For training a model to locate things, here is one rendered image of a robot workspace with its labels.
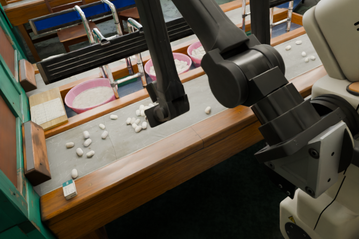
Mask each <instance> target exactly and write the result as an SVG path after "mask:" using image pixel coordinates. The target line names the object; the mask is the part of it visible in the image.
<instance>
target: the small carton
mask: <svg viewBox="0 0 359 239"><path fill-rule="evenodd" d="M62 186H63V191H64V197H65V198H66V200H68V199H70V198H72V197H74V196H76V195H77V191H76V187H75V183H74V181H73V179H71V180H68V181H66V182H64V183H62Z"/></svg>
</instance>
